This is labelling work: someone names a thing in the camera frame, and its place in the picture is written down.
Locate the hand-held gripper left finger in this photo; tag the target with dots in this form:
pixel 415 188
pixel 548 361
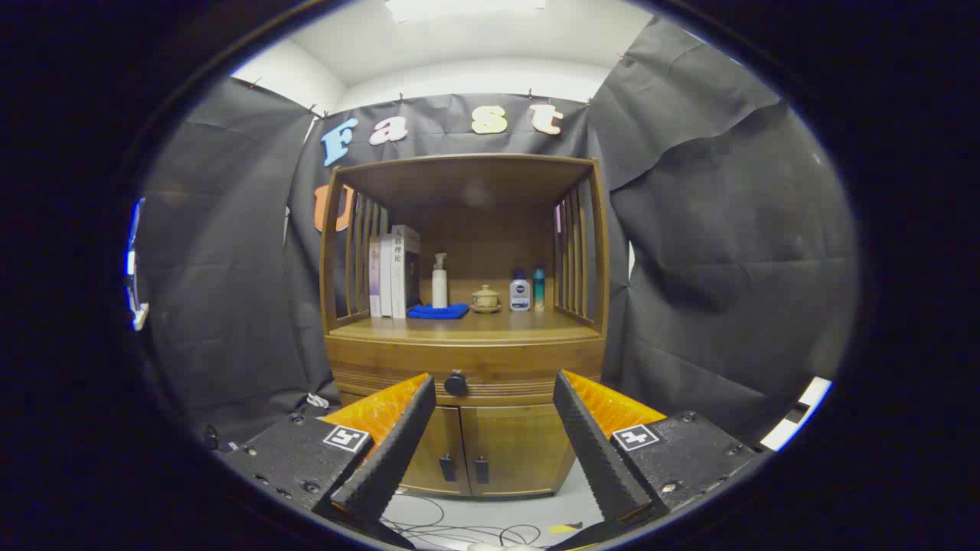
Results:
pixel 390 459

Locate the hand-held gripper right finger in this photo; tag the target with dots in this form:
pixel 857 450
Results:
pixel 601 459

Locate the black round drawer knob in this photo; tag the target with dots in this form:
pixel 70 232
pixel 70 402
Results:
pixel 455 383

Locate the wooden drawer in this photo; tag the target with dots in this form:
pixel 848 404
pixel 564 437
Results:
pixel 505 363

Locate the wooden countertop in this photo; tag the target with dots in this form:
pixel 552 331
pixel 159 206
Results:
pixel 498 325

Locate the wooden cabinet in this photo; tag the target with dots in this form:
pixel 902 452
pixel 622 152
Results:
pixel 490 214

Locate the yellow floor tape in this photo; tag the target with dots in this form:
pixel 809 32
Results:
pixel 564 528

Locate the blue folded cloth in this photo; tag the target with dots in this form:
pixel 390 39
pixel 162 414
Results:
pixel 438 311

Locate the white pump bottle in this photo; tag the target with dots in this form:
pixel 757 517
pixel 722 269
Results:
pixel 439 287

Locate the purple spine book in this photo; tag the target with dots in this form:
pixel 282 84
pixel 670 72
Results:
pixel 374 279

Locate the slim teal bottle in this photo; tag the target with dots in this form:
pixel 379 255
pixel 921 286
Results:
pixel 539 289

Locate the white lotion bottle blue cap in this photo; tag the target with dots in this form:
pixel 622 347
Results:
pixel 520 295

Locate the thin white book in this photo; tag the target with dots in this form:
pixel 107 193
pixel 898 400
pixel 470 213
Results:
pixel 386 275

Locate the beige lidded ceramic teacup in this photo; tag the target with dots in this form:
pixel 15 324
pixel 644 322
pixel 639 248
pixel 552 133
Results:
pixel 485 298

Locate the white blue device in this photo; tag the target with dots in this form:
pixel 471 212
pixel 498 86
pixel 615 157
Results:
pixel 134 268

